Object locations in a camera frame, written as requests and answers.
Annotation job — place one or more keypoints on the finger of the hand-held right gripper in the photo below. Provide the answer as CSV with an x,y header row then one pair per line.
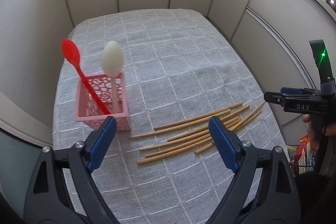
x,y
294,90
274,98

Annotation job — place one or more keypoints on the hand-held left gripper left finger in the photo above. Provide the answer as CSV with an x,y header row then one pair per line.
x,y
101,142

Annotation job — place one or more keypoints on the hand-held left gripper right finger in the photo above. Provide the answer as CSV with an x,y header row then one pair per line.
x,y
223,144

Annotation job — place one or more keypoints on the pink perforated plastic basket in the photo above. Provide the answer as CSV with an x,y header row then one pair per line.
x,y
123,108

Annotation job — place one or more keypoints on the pile of wooden chopsticks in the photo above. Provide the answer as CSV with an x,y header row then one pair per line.
x,y
183,120

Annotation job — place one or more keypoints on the person's right hand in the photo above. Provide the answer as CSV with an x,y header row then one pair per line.
x,y
312,133

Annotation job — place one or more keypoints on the colourful snack packet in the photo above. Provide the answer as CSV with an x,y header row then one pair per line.
x,y
303,153

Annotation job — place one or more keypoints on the white plastic spoon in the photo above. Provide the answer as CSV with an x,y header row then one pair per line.
x,y
112,58

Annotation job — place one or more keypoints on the red plastic spoon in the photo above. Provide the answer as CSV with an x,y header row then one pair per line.
x,y
71,52

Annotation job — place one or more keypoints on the grey checked tablecloth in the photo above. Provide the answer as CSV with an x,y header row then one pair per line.
x,y
170,56

